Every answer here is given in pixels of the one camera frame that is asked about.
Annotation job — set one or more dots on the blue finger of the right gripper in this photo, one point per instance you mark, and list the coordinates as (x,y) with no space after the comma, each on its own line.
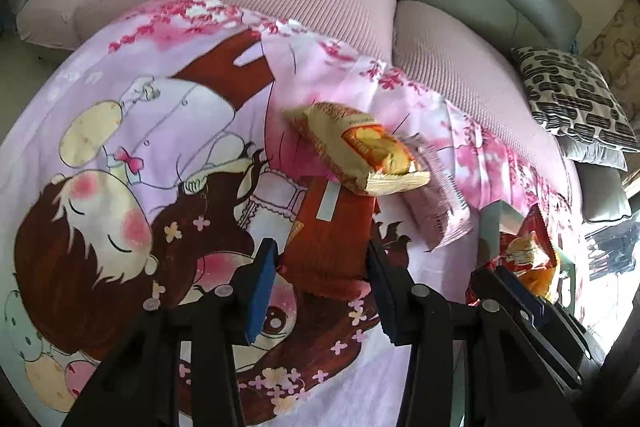
(558,338)
(484,285)

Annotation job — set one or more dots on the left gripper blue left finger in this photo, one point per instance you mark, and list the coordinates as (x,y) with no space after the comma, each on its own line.
(230,315)

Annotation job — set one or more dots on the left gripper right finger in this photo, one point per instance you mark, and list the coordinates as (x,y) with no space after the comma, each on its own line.
(414,315)

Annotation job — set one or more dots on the pink snack packet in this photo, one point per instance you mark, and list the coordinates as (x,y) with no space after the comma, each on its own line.
(439,209)

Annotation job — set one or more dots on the dark red snack packet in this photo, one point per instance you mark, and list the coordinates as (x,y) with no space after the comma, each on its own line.
(325,254)

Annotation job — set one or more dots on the yellow orange bread packet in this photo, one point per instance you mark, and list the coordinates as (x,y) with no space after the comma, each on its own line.
(357,149)

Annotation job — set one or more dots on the red snack bag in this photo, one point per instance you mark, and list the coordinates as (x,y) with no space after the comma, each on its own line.
(527,256)

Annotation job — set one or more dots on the pink anime print cloth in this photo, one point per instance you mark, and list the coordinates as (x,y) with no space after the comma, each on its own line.
(154,161)

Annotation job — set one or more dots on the grey cushion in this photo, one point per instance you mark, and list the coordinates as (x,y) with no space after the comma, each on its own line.
(593,153)

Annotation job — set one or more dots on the black white patterned pillow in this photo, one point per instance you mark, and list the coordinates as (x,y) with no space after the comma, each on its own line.
(568,95)

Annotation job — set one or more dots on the patterned beige curtain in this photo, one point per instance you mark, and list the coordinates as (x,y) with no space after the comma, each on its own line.
(615,51)

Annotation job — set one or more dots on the pink ribbed sofa cover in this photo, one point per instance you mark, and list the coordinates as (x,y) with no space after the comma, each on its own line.
(460,48)

